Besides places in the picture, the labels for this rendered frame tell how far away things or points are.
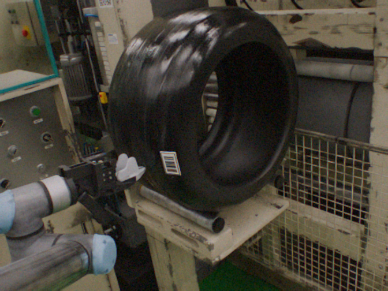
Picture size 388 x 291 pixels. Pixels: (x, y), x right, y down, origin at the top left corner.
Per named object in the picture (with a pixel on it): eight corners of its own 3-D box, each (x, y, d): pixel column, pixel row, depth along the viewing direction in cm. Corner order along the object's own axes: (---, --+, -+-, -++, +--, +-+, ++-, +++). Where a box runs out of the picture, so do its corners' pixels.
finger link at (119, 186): (139, 177, 92) (106, 190, 86) (140, 183, 92) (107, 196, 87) (127, 172, 95) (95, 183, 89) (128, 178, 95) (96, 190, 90)
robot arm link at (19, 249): (56, 288, 77) (44, 238, 74) (8, 284, 80) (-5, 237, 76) (76, 265, 84) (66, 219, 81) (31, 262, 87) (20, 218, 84)
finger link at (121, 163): (142, 150, 96) (110, 160, 91) (145, 172, 98) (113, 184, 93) (135, 147, 99) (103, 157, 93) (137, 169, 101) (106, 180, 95)
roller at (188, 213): (150, 183, 133) (145, 196, 133) (140, 181, 130) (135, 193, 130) (227, 219, 109) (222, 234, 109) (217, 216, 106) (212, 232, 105)
